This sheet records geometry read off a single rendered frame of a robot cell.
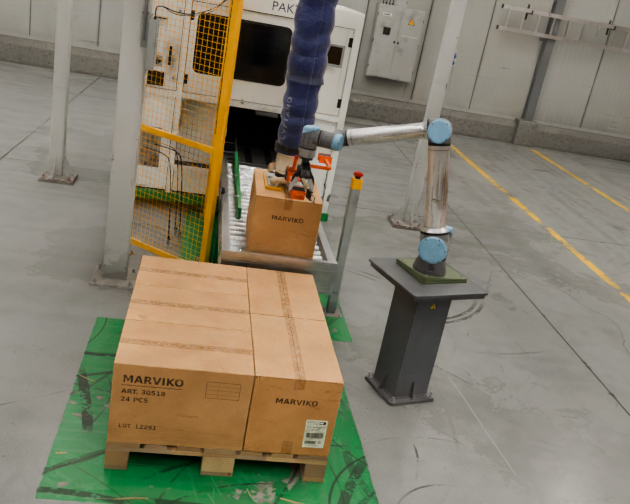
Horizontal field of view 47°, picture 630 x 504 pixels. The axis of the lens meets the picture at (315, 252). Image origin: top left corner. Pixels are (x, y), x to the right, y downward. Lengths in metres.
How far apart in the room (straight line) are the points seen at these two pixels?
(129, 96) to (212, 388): 2.22
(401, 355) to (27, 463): 2.01
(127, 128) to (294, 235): 1.31
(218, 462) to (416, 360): 1.36
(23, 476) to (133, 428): 0.49
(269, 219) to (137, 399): 1.52
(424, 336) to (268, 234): 1.09
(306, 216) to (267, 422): 1.45
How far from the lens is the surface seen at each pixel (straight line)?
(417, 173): 7.30
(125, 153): 4.86
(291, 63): 4.33
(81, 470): 3.46
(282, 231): 4.31
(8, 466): 3.51
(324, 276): 4.38
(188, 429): 3.33
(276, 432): 3.35
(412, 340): 4.10
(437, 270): 4.00
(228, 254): 4.27
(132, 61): 4.74
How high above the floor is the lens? 2.17
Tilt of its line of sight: 21 degrees down
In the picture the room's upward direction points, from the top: 11 degrees clockwise
